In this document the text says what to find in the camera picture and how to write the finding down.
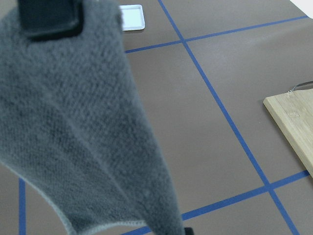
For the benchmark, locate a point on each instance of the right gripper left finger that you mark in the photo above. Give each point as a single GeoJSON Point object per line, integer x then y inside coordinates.
{"type": "Point", "coordinates": [50, 19]}

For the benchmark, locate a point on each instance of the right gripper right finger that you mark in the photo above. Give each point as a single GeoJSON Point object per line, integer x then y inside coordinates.
{"type": "Point", "coordinates": [188, 231]}

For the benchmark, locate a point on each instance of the grey cloth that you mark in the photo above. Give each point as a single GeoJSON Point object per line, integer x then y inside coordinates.
{"type": "Point", "coordinates": [72, 125]}

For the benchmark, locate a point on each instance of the white rectangular plate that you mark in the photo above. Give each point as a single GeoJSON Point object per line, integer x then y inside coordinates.
{"type": "Point", "coordinates": [132, 17]}

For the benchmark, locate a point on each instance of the bamboo cutting board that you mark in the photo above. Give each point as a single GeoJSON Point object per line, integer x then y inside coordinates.
{"type": "Point", "coordinates": [293, 113]}

